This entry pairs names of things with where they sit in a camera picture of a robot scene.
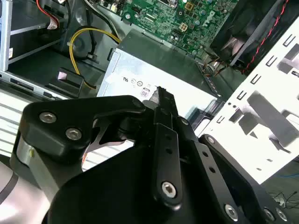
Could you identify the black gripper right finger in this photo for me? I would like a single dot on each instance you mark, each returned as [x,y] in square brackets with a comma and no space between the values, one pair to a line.
[218,186]

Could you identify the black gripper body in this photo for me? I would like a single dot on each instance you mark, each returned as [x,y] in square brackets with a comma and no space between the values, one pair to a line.
[112,191]

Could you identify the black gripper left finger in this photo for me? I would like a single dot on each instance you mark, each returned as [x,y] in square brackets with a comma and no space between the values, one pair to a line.
[70,112]

